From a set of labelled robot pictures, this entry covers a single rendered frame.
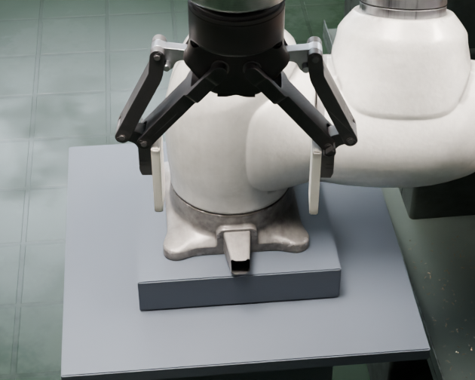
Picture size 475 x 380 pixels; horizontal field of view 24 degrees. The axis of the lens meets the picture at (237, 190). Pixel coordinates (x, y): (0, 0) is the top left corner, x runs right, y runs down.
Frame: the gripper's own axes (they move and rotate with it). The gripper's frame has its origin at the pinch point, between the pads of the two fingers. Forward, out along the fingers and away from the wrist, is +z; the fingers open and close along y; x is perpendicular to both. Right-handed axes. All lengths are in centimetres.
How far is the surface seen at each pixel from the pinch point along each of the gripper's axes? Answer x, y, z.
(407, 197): -64, -27, 55
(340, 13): -217, -26, 111
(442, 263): -51, -31, 57
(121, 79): -180, 37, 111
